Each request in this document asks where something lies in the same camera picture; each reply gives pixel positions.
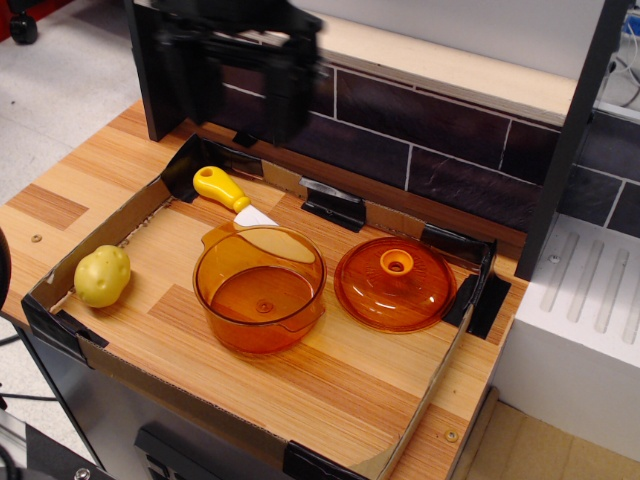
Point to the orange transparent pot lid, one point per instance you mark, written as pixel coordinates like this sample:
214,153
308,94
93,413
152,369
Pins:
395,285

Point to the cardboard fence with black tape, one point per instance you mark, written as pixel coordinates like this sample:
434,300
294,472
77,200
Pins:
146,377

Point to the yellow handled toy knife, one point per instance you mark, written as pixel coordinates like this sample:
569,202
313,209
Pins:
215,184

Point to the white toy sink drainboard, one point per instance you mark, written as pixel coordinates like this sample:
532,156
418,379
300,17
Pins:
571,358

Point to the black caster wheel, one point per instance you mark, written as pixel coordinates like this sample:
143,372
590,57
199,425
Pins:
22,26

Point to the yellow toy potato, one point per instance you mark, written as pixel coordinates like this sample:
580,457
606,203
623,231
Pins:
101,277

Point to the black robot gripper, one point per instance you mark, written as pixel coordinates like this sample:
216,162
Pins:
274,38

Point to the dark tiled backsplash shelf unit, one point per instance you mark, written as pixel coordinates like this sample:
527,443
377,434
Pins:
481,146

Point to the orange transparent plastic pot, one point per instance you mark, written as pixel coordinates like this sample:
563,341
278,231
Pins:
261,287

